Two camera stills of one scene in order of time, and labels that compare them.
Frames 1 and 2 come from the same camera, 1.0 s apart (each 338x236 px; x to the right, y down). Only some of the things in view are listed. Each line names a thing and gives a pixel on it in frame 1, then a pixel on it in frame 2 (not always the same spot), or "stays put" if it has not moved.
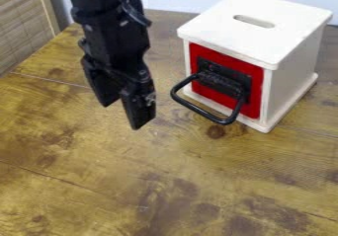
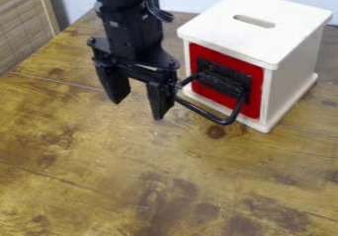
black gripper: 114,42 to 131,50
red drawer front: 217,94 stays put
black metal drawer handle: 225,80 stays put
